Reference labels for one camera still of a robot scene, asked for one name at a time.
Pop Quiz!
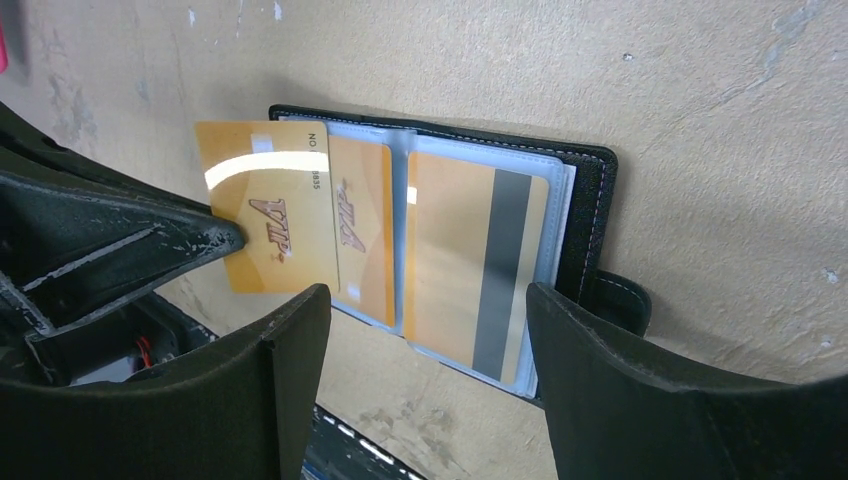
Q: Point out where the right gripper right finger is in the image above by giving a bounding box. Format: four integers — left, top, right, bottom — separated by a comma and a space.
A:
526, 283, 847, 479

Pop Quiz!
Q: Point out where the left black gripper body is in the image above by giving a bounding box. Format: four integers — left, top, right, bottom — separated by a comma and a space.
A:
1, 107, 219, 387

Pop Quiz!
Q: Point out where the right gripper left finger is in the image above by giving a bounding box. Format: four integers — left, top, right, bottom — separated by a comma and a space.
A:
1, 284, 331, 479

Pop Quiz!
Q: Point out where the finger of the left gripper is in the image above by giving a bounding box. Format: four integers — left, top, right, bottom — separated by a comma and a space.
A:
1, 168, 245, 328

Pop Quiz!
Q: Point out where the gold credit card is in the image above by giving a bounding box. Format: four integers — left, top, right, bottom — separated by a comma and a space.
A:
403, 152, 549, 385
329, 135, 396, 328

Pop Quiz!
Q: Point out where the black card holder wallet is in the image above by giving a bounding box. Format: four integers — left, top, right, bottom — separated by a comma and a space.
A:
268, 103, 653, 405

